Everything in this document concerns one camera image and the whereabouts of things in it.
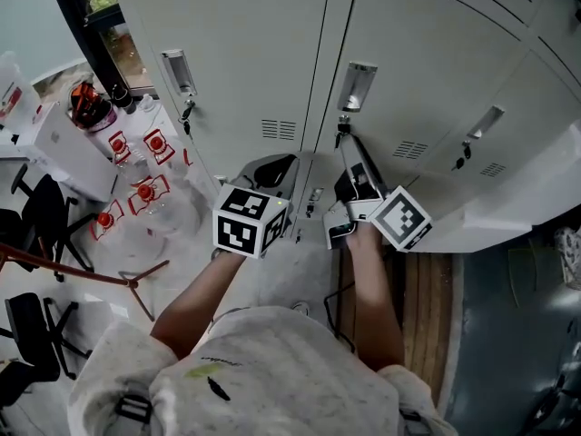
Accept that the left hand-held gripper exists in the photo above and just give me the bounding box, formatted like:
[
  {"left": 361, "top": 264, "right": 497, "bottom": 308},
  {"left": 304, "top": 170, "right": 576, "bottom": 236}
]
[{"left": 211, "top": 152, "right": 301, "bottom": 262}]

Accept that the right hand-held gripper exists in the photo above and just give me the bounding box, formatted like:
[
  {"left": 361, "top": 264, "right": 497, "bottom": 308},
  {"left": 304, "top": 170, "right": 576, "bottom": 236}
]
[{"left": 322, "top": 134, "right": 433, "bottom": 253}]

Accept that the black key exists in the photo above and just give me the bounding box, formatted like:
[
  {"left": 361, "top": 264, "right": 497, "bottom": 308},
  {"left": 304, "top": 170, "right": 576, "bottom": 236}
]
[{"left": 334, "top": 114, "right": 353, "bottom": 150}]

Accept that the grey metal locker door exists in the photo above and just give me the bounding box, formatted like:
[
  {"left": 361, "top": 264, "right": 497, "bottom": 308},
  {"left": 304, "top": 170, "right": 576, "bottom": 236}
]
[{"left": 316, "top": 0, "right": 532, "bottom": 174}]

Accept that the grey metal locker cabinet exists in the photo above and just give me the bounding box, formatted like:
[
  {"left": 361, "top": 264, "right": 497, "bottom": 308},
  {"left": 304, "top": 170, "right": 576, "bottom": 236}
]
[{"left": 106, "top": 0, "right": 581, "bottom": 244}]

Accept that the person's right forearm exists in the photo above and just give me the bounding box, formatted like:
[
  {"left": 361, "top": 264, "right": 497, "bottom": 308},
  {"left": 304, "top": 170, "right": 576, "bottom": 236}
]
[{"left": 345, "top": 220, "right": 406, "bottom": 372}]

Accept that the person's left forearm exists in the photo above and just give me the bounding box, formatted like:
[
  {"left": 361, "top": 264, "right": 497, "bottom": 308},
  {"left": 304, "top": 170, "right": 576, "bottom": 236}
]
[{"left": 149, "top": 247, "right": 253, "bottom": 361}]

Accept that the clear water bottle red cap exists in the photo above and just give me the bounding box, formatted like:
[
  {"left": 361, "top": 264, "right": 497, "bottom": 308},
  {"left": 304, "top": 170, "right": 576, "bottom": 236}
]
[
  {"left": 143, "top": 128, "right": 177, "bottom": 166},
  {"left": 127, "top": 174, "right": 172, "bottom": 217},
  {"left": 107, "top": 130, "right": 137, "bottom": 172},
  {"left": 89, "top": 199, "right": 126, "bottom": 243}
]

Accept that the wooden plank platform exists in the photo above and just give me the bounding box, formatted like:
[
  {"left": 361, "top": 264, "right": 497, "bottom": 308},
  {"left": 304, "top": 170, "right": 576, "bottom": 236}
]
[{"left": 338, "top": 243, "right": 455, "bottom": 408}]

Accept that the small black bottle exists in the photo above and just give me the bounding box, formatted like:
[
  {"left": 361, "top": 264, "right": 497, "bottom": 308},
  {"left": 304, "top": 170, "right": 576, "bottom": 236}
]
[{"left": 111, "top": 84, "right": 137, "bottom": 115}]

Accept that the person's speckled white shirt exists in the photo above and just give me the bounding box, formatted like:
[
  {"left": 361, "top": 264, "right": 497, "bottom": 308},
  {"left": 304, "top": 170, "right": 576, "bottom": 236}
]
[{"left": 67, "top": 305, "right": 459, "bottom": 436}]

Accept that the white cardboard box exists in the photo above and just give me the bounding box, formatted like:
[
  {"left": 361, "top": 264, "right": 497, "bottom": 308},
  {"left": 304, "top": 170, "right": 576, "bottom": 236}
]
[{"left": 34, "top": 102, "right": 120, "bottom": 203}]

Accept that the brown wooden stand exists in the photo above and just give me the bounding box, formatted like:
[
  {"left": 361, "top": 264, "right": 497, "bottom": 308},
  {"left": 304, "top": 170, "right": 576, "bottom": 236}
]
[{"left": 0, "top": 242, "right": 172, "bottom": 322}]

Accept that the black framed window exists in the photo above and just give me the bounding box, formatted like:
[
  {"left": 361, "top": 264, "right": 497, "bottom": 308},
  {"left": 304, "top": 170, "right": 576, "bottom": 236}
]
[{"left": 44, "top": 0, "right": 160, "bottom": 102}]

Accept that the black office chair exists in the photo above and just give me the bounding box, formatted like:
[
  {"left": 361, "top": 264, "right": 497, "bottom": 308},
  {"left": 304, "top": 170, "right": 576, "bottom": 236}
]
[
  {"left": 0, "top": 163, "right": 94, "bottom": 283},
  {"left": 0, "top": 292, "right": 92, "bottom": 408}
]

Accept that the patterned white cushion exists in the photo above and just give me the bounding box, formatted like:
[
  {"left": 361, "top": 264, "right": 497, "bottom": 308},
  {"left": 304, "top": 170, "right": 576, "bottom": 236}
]
[{"left": 553, "top": 225, "right": 581, "bottom": 290}]

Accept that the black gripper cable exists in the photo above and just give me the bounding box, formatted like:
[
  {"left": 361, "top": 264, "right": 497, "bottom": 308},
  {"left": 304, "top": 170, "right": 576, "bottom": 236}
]
[{"left": 322, "top": 261, "right": 359, "bottom": 353}]

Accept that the black strap buckle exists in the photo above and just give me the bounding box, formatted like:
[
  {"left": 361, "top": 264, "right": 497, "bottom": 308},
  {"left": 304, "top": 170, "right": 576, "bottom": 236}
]
[
  {"left": 113, "top": 392, "right": 153, "bottom": 426},
  {"left": 398, "top": 407, "right": 430, "bottom": 436}
]

